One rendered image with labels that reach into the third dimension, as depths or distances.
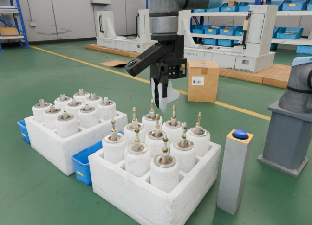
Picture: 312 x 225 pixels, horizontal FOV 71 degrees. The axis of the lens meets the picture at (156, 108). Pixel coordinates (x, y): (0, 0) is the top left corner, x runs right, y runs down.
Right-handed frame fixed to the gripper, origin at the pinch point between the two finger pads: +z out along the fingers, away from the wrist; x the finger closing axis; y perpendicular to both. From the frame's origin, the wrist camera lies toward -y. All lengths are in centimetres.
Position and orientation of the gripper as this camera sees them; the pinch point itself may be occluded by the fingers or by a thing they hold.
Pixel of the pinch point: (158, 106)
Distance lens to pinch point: 64.1
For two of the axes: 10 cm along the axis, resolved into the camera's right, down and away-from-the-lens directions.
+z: 0.3, 9.3, 3.7
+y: 9.2, -1.7, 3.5
